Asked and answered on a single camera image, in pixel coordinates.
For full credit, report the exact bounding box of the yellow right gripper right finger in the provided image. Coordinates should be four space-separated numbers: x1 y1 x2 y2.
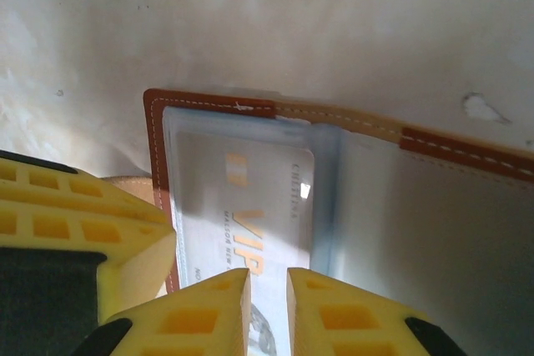
287 268 435 356

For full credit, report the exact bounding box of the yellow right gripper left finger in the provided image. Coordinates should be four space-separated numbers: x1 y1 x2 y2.
103 268 251 356

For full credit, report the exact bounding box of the brown leather card holder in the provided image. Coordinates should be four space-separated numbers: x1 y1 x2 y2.
102 88 534 356

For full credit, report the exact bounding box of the silver VIP card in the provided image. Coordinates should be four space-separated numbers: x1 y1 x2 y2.
177 130 316 356

